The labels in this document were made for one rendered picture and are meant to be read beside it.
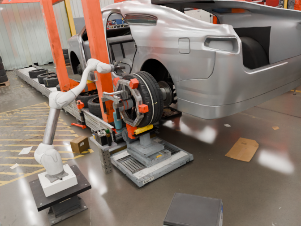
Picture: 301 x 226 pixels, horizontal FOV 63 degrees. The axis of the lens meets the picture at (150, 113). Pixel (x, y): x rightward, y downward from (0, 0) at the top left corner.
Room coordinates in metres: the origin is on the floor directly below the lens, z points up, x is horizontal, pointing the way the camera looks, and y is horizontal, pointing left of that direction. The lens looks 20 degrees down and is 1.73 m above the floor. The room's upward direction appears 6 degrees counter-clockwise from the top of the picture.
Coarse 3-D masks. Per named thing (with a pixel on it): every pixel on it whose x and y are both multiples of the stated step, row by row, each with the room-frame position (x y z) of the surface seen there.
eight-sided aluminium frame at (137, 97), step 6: (120, 84) 2.92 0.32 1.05; (126, 84) 2.71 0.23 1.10; (114, 90) 2.99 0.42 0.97; (132, 90) 2.62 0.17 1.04; (120, 96) 3.00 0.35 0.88; (138, 96) 2.58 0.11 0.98; (138, 102) 2.56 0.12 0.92; (120, 114) 2.93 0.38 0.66; (126, 114) 2.92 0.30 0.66; (138, 114) 2.56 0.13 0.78; (126, 120) 2.82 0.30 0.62; (132, 120) 2.80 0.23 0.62; (138, 120) 2.59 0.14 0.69
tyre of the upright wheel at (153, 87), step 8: (136, 72) 2.92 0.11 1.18; (144, 72) 2.88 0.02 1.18; (128, 80) 2.84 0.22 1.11; (144, 80) 2.71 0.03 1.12; (152, 80) 2.75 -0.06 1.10; (144, 88) 2.62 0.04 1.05; (152, 88) 2.66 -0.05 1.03; (144, 96) 2.58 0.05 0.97; (152, 96) 2.62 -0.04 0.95; (160, 96) 2.66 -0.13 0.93; (152, 104) 2.58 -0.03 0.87; (160, 104) 2.65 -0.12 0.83; (152, 112) 2.59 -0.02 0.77; (160, 112) 2.67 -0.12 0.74; (144, 120) 2.63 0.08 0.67; (152, 120) 2.67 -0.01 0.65
